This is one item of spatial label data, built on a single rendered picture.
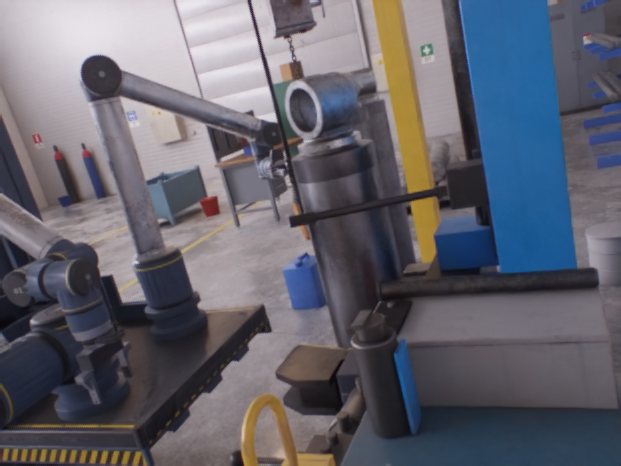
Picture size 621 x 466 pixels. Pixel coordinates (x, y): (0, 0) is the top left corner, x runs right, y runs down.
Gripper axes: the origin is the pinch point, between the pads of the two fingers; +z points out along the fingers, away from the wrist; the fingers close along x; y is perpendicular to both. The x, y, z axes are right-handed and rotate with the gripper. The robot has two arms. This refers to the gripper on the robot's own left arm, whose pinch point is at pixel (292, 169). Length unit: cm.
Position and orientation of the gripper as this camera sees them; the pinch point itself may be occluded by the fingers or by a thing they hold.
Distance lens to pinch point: 250.0
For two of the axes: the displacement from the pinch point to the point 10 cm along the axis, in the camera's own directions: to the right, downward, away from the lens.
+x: -8.9, 3.1, -3.4
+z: 4.1, 1.6, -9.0
